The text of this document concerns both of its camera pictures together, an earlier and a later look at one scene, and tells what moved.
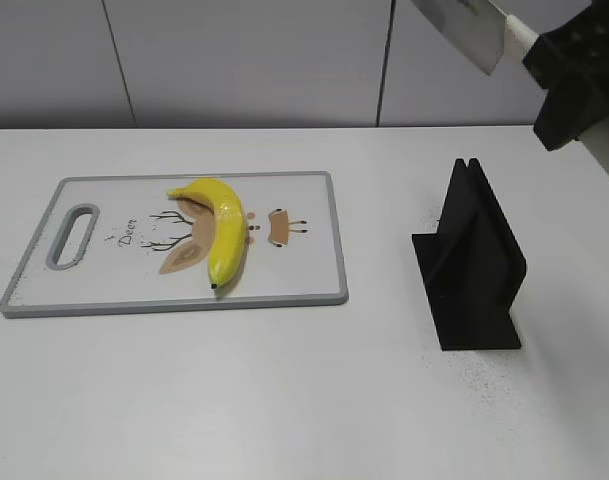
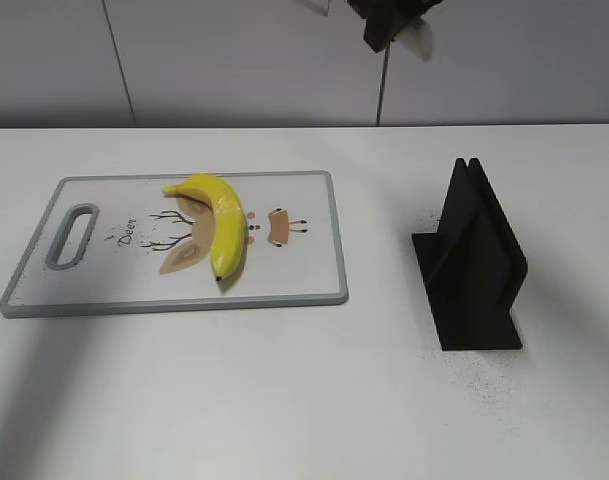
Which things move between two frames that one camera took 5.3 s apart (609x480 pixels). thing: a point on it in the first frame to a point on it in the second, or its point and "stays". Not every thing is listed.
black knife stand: x=472 y=268 stays
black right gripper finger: x=581 y=65 to x=386 y=18
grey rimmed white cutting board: x=120 y=244 stays
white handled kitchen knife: x=482 y=33 to x=417 y=34
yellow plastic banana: x=229 y=225 stays
